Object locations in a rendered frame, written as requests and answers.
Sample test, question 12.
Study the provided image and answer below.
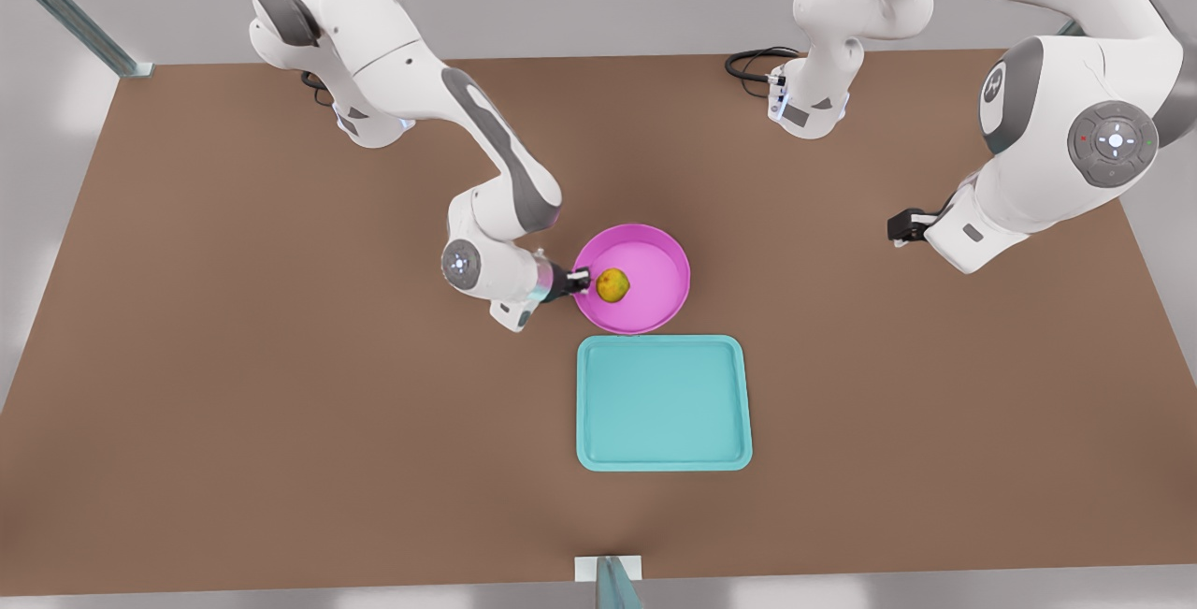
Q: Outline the turquoise rectangular tray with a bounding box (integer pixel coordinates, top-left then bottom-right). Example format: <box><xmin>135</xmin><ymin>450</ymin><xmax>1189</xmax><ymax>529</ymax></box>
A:
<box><xmin>575</xmin><ymin>334</ymin><xmax>754</xmax><ymax>472</ymax></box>

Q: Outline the pink round plate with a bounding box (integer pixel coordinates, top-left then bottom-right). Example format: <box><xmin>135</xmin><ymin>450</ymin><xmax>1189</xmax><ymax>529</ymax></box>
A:
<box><xmin>571</xmin><ymin>224</ymin><xmax>692</xmax><ymax>336</ymax></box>

